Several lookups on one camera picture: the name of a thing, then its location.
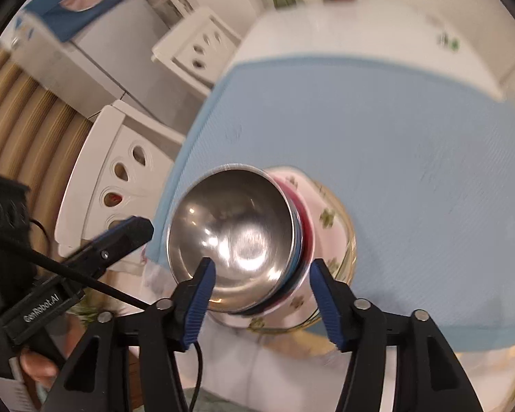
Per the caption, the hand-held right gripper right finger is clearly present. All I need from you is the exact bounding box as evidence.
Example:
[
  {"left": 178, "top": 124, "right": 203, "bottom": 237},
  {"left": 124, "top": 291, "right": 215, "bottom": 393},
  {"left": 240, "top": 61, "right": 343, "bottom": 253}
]
[{"left": 310, "top": 259, "right": 485, "bottom": 412}]

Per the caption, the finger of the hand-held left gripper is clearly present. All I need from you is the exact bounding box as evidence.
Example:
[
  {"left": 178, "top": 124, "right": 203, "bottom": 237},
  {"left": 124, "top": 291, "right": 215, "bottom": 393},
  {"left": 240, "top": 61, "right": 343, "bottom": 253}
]
[{"left": 64, "top": 217, "right": 155, "bottom": 281}]

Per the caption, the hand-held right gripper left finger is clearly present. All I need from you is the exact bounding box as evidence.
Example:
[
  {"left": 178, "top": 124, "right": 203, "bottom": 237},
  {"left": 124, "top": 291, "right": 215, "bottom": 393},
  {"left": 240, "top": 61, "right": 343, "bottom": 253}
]
[{"left": 47, "top": 256, "right": 217, "bottom": 412}]

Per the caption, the white floral plate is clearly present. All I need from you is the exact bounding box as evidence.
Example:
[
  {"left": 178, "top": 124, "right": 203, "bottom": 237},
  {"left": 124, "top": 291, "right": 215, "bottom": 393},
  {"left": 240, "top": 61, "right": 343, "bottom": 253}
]
[{"left": 206, "top": 165, "right": 358, "bottom": 336}]

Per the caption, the pink steel bowl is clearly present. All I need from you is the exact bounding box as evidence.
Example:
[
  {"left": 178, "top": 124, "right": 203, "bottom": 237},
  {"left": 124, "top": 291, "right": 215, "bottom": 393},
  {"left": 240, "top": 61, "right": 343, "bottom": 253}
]
[{"left": 240, "top": 176, "right": 317, "bottom": 316}]

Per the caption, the blue steel bowl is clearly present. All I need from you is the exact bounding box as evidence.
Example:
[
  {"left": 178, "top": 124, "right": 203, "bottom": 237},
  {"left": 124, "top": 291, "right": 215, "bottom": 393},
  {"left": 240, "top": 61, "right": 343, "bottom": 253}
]
[{"left": 167, "top": 164, "right": 303, "bottom": 314}]

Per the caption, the person's left hand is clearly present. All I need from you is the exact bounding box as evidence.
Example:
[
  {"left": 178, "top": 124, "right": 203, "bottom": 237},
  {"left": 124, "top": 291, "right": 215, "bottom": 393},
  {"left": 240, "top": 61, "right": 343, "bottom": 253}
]
[{"left": 19, "top": 351, "right": 61, "bottom": 389}]

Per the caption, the white cutout chair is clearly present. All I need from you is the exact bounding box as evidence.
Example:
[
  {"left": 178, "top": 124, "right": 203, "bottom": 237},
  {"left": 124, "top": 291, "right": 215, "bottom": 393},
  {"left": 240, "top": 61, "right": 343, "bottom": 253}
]
[
  {"left": 54, "top": 100, "right": 186, "bottom": 272},
  {"left": 151, "top": 6, "right": 243, "bottom": 97}
]

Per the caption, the beige ribbed panel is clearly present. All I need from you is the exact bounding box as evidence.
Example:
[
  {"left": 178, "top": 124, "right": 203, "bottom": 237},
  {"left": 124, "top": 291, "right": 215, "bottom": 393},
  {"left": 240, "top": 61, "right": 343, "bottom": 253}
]
[{"left": 0, "top": 45, "right": 93, "bottom": 207}]

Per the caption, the blue textured mat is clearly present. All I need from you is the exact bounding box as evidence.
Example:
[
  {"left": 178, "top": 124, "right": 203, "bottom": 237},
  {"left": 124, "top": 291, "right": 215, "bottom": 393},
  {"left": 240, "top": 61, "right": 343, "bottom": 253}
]
[{"left": 148, "top": 54, "right": 515, "bottom": 348}]

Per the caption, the black cable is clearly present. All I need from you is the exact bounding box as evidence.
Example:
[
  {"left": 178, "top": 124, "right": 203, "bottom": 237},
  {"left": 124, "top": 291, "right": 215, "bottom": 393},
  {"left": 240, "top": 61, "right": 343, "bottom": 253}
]
[{"left": 0, "top": 219, "right": 204, "bottom": 412}]

